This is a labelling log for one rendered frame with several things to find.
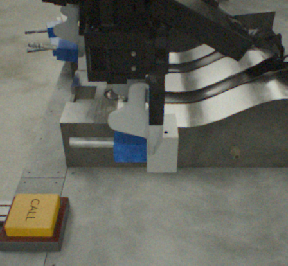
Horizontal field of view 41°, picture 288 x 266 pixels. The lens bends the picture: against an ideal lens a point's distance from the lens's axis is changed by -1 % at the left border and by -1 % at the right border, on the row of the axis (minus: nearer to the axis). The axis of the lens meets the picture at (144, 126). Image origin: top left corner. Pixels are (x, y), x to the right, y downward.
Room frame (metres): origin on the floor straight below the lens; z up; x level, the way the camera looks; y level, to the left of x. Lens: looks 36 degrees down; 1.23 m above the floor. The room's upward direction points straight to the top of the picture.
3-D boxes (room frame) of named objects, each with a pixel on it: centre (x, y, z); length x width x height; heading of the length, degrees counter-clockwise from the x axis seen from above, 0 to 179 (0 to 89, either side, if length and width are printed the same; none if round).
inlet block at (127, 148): (0.37, 0.03, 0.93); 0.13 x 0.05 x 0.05; 90
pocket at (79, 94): (0.56, 0.10, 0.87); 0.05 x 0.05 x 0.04; 0
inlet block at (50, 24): (0.93, 0.23, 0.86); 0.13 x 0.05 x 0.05; 107
